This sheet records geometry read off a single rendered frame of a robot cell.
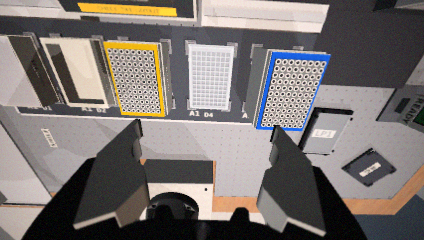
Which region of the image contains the grey rectangular panel with label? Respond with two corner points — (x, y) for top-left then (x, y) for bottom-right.
(302, 112), (352, 154)

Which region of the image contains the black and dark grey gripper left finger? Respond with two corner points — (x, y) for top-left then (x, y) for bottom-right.
(21, 119), (150, 240)

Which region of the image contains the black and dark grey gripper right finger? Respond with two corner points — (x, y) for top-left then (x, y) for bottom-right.
(256, 125), (368, 240)

